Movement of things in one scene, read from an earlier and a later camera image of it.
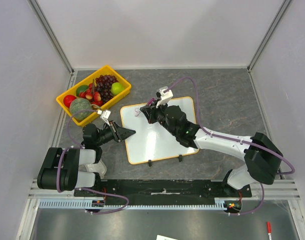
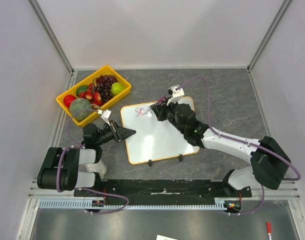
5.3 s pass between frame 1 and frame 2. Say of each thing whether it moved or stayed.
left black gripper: stayed
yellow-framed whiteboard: stayed
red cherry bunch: stayed
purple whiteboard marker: moved
